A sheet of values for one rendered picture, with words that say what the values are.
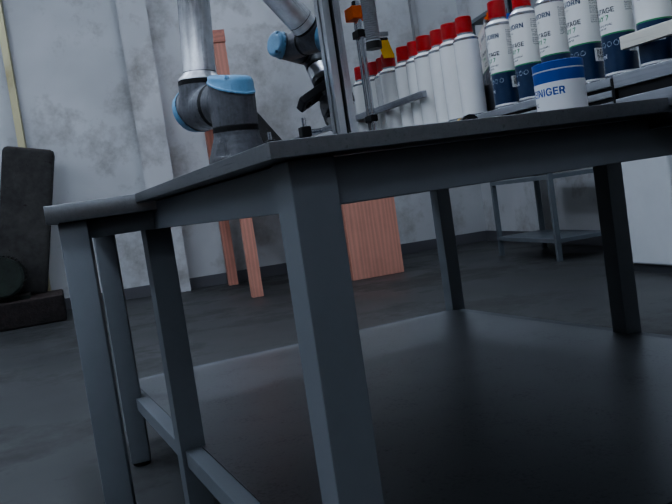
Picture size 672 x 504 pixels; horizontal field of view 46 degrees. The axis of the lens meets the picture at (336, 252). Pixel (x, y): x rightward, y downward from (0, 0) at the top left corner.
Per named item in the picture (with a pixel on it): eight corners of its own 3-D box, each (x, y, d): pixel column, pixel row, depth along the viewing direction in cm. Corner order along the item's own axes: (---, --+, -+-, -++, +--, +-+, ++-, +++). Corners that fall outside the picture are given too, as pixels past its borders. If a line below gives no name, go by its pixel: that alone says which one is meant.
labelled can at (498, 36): (528, 105, 151) (514, -4, 149) (506, 107, 149) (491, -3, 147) (512, 109, 155) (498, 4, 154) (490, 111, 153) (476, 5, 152)
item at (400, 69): (429, 131, 185) (417, 43, 184) (410, 133, 183) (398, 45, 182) (418, 134, 190) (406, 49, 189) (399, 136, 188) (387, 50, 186)
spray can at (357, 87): (383, 143, 204) (372, 64, 203) (363, 146, 203) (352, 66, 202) (378, 145, 209) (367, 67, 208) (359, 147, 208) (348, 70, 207)
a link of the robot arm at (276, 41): (289, 23, 220) (318, 33, 228) (264, 32, 228) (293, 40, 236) (288, 51, 220) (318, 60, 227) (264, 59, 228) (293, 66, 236)
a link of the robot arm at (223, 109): (230, 124, 192) (223, 68, 190) (199, 130, 202) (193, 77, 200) (268, 123, 200) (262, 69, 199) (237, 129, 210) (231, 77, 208)
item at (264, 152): (1031, 67, 146) (1030, 56, 146) (271, 159, 87) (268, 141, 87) (441, 170, 339) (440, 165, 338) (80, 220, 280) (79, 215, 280)
